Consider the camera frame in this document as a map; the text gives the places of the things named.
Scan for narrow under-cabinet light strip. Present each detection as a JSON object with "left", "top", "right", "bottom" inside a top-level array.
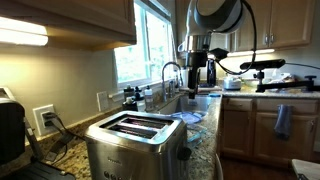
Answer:
[{"left": 227, "top": 48, "right": 276, "bottom": 58}]

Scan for wooden base cabinets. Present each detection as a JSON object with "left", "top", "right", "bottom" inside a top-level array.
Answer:
[{"left": 219, "top": 96, "right": 320, "bottom": 165}]

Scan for blue grey dish towel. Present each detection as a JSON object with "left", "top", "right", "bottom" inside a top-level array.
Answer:
[{"left": 273, "top": 104, "right": 293, "bottom": 141}]

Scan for black bar-shaped camera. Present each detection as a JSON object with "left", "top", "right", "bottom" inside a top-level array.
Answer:
[{"left": 240, "top": 58, "right": 287, "bottom": 71}]

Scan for black pump bottle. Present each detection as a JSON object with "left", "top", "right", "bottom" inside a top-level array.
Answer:
[{"left": 134, "top": 85, "right": 145, "bottom": 102}]

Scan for blue plate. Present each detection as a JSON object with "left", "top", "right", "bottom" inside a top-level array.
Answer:
[{"left": 171, "top": 111, "right": 204, "bottom": 125}]

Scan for black countertop appliance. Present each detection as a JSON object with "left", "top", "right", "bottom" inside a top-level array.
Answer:
[{"left": 0, "top": 86, "right": 44, "bottom": 167}]

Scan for white table corner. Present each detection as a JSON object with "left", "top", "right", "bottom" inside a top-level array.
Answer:
[{"left": 291, "top": 158, "right": 320, "bottom": 180}]

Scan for chrome kitchen faucet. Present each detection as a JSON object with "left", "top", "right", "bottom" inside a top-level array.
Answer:
[{"left": 161, "top": 61, "right": 184, "bottom": 103}]

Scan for white pot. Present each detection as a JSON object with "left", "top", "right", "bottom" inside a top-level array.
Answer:
[{"left": 222, "top": 75, "right": 242, "bottom": 91}]

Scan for tall black bottle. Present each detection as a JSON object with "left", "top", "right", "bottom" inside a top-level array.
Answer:
[{"left": 206, "top": 59, "right": 217, "bottom": 87}]

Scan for white wall outlet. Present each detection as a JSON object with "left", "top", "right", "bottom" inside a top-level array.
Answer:
[{"left": 32, "top": 104, "right": 57, "bottom": 137}]

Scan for clear glass container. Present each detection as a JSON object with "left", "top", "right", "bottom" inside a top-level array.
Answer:
[{"left": 185, "top": 123, "right": 208, "bottom": 148}]

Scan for black bottle with white cap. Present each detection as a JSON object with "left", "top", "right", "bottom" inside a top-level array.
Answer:
[{"left": 121, "top": 96, "right": 139, "bottom": 112}]

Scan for kitchen window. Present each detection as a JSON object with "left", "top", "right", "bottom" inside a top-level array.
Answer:
[{"left": 114, "top": 0, "right": 176, "bottom": 90}]

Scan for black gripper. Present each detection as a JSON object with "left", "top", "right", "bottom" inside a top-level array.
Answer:
[{"left": 185, "top": 50, "right": 209, "bottom": 100}]

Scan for dark pump soap bottle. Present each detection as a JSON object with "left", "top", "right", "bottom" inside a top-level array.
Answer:
[{"left": 123, "top": 84, "right": 135, "bottom": 101}]

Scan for white switch plate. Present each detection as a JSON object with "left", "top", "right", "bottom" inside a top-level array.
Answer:
[{"left": 96, "top": 90, "right": 110, "bottom": 113}]

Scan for wide under-cabinet light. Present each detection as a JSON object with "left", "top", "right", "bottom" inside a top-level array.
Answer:
[{"left": 0, "top": 16, "right": 50, "bottom": 47}]

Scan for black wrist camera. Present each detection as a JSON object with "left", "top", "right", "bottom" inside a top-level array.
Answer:
[{"left": 207, "top": 47, "right": 230, "bottom": 62}]

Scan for black flat grill device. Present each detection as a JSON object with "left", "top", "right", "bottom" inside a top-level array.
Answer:
[{"left": 2, "top": 161, "right": 76, "bottom": 180}]

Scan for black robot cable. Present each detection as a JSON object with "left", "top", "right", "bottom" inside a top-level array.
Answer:
[{"left": 213, "top": 0, "right": 259, "bottom": 76}]

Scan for stainless steel toaster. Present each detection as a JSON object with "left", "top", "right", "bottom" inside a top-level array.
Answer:
[{"left": 84, "top": 110, "right": 193, "bottom": 180}]

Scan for black camera clamp stand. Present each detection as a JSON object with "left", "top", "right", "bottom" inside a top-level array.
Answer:
[{"left": 253, "top": 69, "right": 320, "bottom": 94}]

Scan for wooden wall cabinet over toaster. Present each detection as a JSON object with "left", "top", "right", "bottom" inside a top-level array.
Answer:
[{"left": 0, "top": 0, "right": 138, "bottom": 52}]

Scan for black power plug and cord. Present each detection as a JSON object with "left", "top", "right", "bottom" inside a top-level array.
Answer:
[{"left": 42, "top": 112, "right": 86, "bottom": 163}]

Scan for white paper towel roll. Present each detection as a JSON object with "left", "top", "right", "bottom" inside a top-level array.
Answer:
[{"left": 180, "top": 65, "right": 190, "bottom": 89}]

